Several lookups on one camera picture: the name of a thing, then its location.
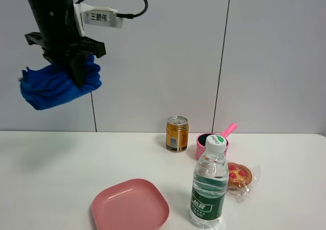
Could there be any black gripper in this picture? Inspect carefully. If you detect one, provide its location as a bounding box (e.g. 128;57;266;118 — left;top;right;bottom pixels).
25;32;106;88

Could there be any blue cloth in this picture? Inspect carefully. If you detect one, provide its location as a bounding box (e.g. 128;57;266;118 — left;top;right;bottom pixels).
19;55;102;110

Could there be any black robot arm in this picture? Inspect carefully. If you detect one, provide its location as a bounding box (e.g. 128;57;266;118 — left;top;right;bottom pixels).
25;0;106;88

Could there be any orange drink can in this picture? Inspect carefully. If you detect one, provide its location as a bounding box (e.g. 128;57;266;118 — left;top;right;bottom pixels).
166;116;189;152

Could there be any pink small pot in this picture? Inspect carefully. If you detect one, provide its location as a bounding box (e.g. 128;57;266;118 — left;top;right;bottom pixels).
196;123;238;160

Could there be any pink square plate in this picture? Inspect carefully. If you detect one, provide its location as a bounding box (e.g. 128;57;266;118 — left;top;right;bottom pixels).
91;178;170;229

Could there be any clear water bottle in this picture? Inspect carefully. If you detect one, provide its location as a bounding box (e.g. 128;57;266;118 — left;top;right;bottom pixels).
189;134;229;228

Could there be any wrapped fruit tart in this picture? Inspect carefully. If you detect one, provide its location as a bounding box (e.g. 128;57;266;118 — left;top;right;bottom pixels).
227;162;261;203

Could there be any white labelled wrist camera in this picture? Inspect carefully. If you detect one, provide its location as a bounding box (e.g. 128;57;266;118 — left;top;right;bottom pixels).
73;3;123;37

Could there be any black cable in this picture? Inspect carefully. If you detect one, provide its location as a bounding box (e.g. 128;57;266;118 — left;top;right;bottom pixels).
75;0;149;19

